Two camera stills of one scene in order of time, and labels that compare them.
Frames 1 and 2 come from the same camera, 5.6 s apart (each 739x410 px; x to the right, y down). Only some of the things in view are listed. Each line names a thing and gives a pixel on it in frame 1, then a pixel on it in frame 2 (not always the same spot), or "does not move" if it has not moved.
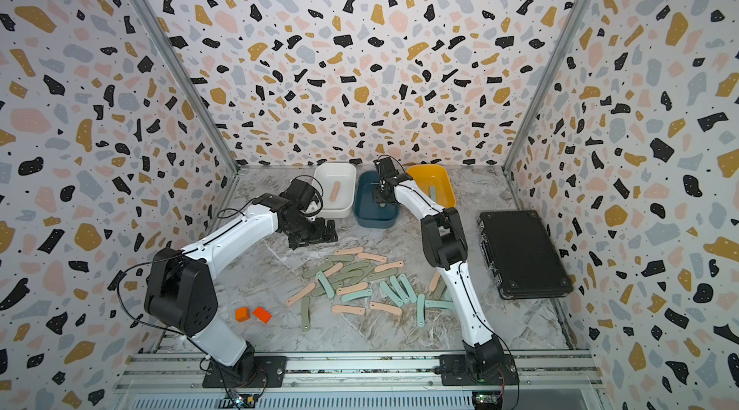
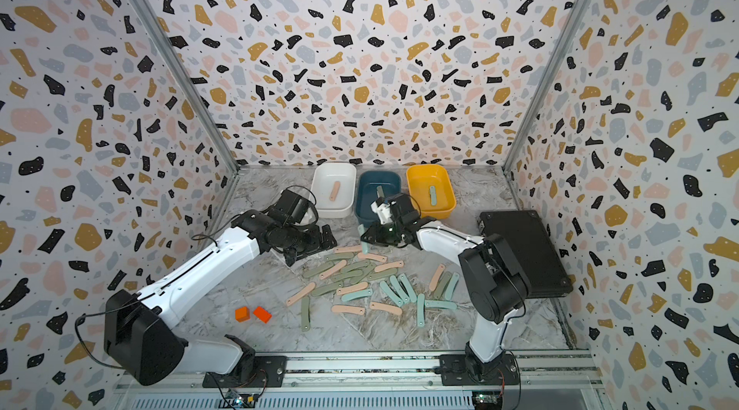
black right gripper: [374, 196] → [376, 237]
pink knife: [300, 294] does not move
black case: [524, 258] does not move
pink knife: [334, 192] does not move
